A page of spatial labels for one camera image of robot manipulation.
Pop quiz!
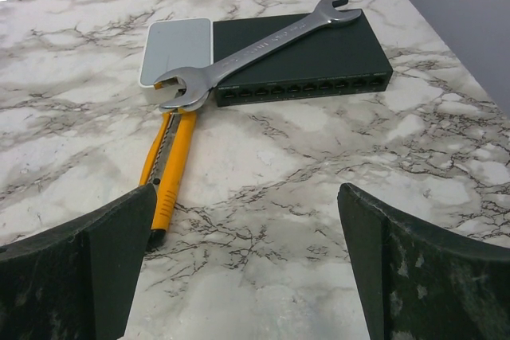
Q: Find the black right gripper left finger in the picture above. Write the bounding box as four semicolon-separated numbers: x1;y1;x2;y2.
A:
1;185;156;339

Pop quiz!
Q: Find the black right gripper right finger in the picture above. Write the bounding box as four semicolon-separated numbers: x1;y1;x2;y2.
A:
337;183;509;339

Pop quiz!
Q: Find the yellow utility knife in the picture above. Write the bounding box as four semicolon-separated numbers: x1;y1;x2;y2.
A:
139;111;197;252

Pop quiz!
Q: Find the silver wrench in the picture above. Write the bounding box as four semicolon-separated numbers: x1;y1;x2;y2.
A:
154;0;362;114

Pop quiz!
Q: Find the black box rear right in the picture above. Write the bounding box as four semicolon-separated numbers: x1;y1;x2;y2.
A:
214;15;393;107

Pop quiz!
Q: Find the grey white hub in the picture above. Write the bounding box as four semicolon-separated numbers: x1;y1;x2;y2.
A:
139;18;213;105

